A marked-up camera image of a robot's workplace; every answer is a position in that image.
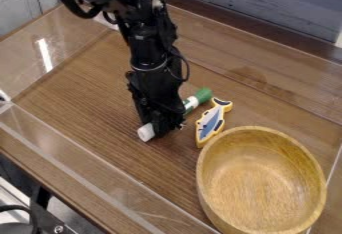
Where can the green white marker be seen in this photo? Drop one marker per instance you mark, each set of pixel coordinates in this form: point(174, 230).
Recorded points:
point(146, 132)

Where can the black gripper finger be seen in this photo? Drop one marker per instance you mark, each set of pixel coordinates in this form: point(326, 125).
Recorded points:
point(166, 121)
point(143, 107)

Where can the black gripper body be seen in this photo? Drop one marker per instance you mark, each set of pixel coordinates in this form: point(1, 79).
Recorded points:
point(158, 82)

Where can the brown wooden bowl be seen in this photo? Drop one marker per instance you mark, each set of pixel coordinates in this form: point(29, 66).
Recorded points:
point(261, 184)

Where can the clear acrylic front wall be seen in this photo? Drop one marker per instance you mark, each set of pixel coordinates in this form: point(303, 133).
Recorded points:
point(103, 193)

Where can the yellow blue fish toy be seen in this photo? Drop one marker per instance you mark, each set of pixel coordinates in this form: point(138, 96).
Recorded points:
point(211, 121)

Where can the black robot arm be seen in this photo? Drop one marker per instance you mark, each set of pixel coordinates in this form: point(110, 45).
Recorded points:
point(144, 25)

